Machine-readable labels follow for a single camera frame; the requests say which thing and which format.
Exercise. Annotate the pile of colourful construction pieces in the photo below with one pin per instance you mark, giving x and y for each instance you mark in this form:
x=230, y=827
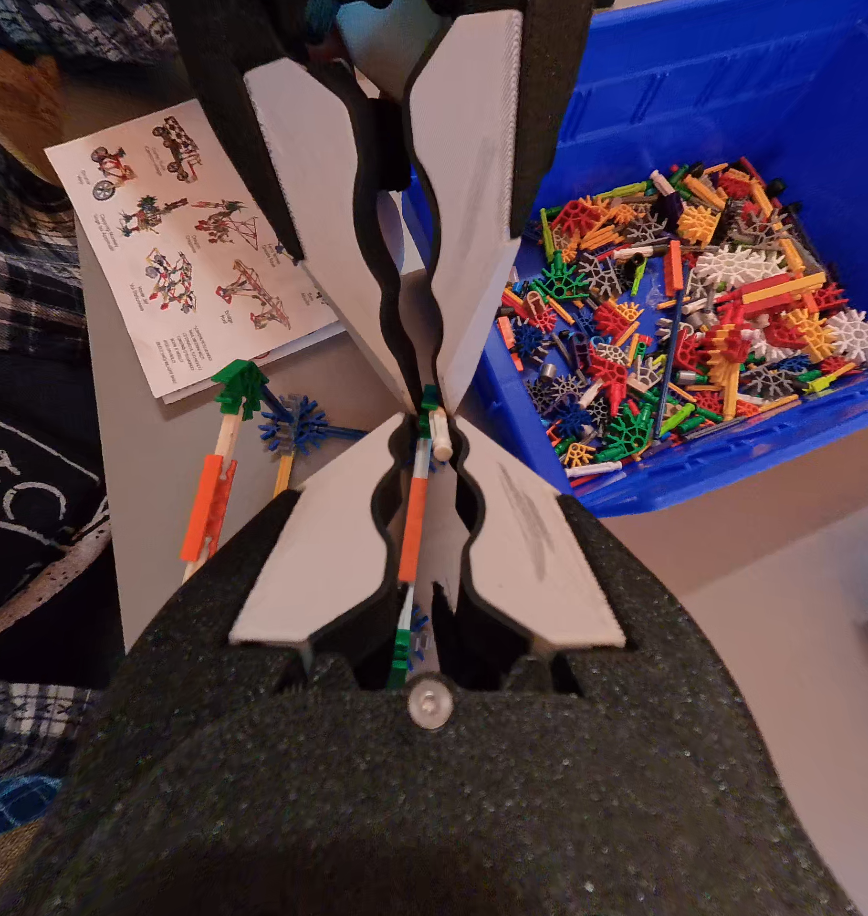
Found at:
x=691, y=322

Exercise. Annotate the blue plastic parts bin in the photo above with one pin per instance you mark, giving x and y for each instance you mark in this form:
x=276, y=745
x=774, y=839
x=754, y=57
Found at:
x=691, y=86

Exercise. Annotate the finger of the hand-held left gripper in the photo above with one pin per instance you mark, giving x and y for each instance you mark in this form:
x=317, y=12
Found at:
x=312, y=179
x=477, y=143

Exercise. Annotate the construction toy frame model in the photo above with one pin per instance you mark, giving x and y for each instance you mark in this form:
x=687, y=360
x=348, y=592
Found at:
x=208, y=501

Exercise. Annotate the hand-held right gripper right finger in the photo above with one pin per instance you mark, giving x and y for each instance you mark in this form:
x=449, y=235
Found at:
x=541, y=565

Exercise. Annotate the short white rod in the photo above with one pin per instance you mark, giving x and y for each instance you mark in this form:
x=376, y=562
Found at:
x=442, y=433

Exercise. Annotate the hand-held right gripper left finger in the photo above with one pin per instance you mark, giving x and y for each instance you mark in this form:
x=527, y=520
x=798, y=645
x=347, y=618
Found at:
x=312, y=565

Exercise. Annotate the illustrated instruction booklet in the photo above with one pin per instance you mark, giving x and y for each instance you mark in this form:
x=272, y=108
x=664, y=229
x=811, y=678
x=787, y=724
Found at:
x=176, y=236

